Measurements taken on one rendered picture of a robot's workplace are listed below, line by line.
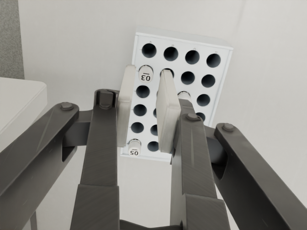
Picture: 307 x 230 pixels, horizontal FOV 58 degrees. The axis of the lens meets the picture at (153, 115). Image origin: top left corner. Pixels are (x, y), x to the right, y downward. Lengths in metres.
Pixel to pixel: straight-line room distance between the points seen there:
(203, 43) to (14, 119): 0.15
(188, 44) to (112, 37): 0.08
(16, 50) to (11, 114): 0.98
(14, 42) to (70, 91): 0.87
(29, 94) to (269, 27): 0.22
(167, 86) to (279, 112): 0.18
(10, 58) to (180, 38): 0.99
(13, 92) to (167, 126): 0.12
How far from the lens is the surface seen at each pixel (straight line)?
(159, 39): 0.24
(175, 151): 0.15
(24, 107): 0.20
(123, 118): 0.15
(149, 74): 0.23
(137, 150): 0.27
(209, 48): 0.25
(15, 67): 1.19
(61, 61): 0.29
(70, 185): 0.37
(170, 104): 0.15
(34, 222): 0.59
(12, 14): 1.14
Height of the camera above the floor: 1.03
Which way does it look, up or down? 64 degrees down
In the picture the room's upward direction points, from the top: 177 degrees clockwise
